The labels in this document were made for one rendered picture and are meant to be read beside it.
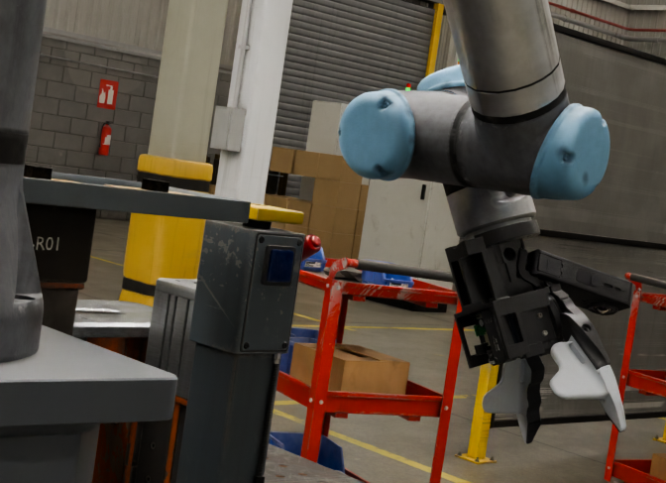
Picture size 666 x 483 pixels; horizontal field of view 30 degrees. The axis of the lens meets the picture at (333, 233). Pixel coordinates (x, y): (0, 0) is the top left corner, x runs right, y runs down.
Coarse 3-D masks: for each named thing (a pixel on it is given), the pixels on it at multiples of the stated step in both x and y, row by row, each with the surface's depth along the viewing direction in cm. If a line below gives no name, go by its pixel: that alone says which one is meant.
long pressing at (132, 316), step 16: (80, 304) 147; (96, 304) 149; (112, 304) 151; (128, 304) 153; (144, 304) 155; (80, 320) 132; (96, 320) 134; (112, 320) 138; (128, 320) 140; (144, 320) 142; (80, 336) 131; (96, 336) 133; (112, 336) 134; (128, 336) 136; (144, 336) 137
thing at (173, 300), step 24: (168, 288) 132; (192, 288) 130; (168, 312) 132; (168, 336) 131; (168, 360) 131; (192, 360) 129; (144, 432) 134; (168, 432) 131; (144, 456) 134; (168, 456) 131; (144, 480) 134; (168, 480) 131
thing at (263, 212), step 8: (256, 208) 110; (264, 208) 110; (272, 208) 111; (280, 208) 114; (256, 216) 110; (264, 216) 110; (272, 216) 111; (280, 216) 112; (288, 216) 113; (296, 216) 113; (248, 224) 113; (256, 224) 113; (264, 224) 113
